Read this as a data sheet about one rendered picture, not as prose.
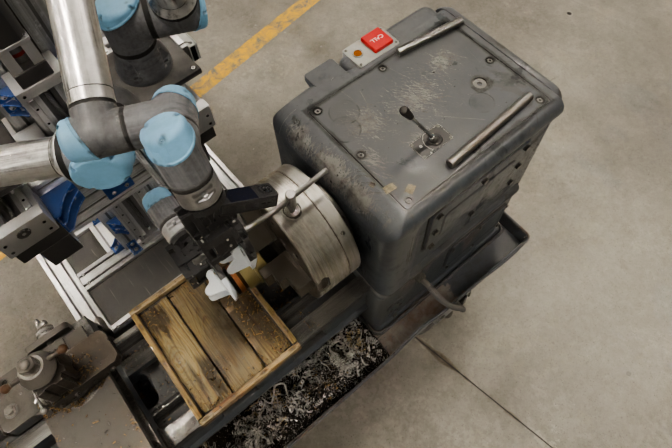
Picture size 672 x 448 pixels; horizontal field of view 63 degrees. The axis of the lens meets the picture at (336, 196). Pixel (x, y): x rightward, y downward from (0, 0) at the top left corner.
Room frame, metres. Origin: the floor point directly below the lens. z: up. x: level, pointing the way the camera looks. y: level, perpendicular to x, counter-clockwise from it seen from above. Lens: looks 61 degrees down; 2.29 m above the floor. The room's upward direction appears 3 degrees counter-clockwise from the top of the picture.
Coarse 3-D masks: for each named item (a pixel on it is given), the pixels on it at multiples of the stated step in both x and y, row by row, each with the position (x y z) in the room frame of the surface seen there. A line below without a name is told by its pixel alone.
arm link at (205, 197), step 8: (216, 176) 0.47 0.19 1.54; (208, 184) 0.44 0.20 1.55; (216, 184) 0.45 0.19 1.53; (200, 192) 0.43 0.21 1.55; (208, 192) 0.44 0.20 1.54; (216, 192) 0.44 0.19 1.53; (184, 200) 0.43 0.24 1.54; (192, 200) 0.42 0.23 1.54; (200, 200) 0.43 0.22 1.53; (208, 200) 0.43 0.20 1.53; (216, 200) 0.44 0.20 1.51; (184, 208) 0.43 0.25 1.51; (192, 208) 0.42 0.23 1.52; (200, 208) 0.42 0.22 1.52
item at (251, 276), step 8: (256, 264) 0.49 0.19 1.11; (264, 264) 0.49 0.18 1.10; (224, 272) 0.47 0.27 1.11; (240, 272) 0.47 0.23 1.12; (248, 272) 0.47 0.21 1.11; (256, 272) 0.47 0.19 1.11; (232, 280) 0.45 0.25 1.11; (240, 280) 0.45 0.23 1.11; (248, 280) 0.45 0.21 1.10; (256, 280) 0.46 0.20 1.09; (240, 288) 0.44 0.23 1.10
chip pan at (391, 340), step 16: (496, 240) 0.76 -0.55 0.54; (512, 240) 0.76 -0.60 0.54; (480, 256) 0.71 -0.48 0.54; (496, 256) 0.70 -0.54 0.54; (464, 272) 0.65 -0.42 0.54; (480, 272) 0.65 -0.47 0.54; (448, 288) 0.60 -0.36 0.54; (464, 288) 0.60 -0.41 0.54; (432, 304) 0.55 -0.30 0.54; (400, 320) 0.50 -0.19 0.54; (416, 320) 0.50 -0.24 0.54; (384, 336) 0.45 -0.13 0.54; (400, 336) 0.45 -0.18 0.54; (320, 416) 0.22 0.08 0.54
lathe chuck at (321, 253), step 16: (272, 176) 0.67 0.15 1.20; (272, 208) 0.56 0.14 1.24; (304, 208) 0.56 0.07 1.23; (272, 224) 0.55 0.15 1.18; (288, 224) 0.53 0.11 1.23; (304, 224) 0.53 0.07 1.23; (320, 224) 0.53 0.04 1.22; (288, 240) 0.50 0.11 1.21; (304, 240) 0.49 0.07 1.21; (320, 240) 0.50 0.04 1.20; (336, 240) 0.50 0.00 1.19; (304, 256) 0.46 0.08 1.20; (320, 256) 0.47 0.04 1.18; (336, 256) 0.48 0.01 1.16; (320, 272) 0.44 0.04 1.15; (336, 272) 0.45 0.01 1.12
